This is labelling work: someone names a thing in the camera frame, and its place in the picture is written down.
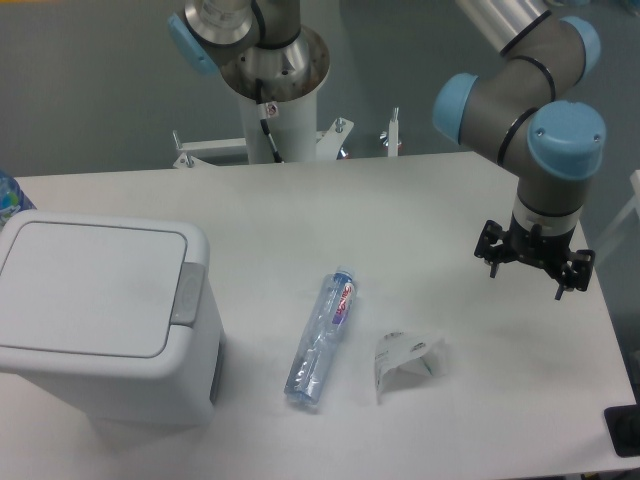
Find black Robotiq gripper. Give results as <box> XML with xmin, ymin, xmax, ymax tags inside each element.
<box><xmin>474</xmin><ymin>220</ymin><xmax>596</xmax><ymax>300</ymax></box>

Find white push-lid trash can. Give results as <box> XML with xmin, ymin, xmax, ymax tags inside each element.
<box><xmin>1</xmin><ymin>210</ymin><xmax>225</xmax><ymax>425</ymax></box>

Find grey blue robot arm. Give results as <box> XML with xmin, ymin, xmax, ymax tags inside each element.
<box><xmin>168</xmin><ymin>1</ymin><xmax>606</xmax><ymax>292</ymax></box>

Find crumpled clear plastic wrapper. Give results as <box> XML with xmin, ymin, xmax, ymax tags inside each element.
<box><xmin>373</xmin><ymin>330</ymin><xmax>449</xmax><ymax>405</ymax></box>

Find black device at table edge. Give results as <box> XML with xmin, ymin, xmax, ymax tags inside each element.
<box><xmin>604</xmin><ymin>404</ymin><xmax>639</xmax><ymax>458</ymax></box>

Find crushed clear plastic bottle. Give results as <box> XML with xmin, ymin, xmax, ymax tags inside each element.
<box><xmin>284</xmin><ymin>266</ymin><xmax>357</xmax><ymax>408</ymax></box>

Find blue labelled water bottle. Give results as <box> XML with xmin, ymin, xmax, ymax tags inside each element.
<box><xmin>0</xmin><ymin>171</ymin><xmax>36</xmax><ymax>228</ymax></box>

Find white frame at right edge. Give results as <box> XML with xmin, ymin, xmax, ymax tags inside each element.
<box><xmin>595</xmin><ymin>170</ymin><xmax>639</xmax><ymax>266</ymax></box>

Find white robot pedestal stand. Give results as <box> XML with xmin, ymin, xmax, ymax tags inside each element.
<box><xmin>171</xmin><ymin>25</ymin><xmax>405</xmax><ymax>170</ymax></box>

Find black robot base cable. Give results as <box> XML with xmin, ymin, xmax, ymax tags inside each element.
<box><xmin>253</xmin><ymin>77</ymin><xmax>285</xmax><ymax>164</ymax></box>

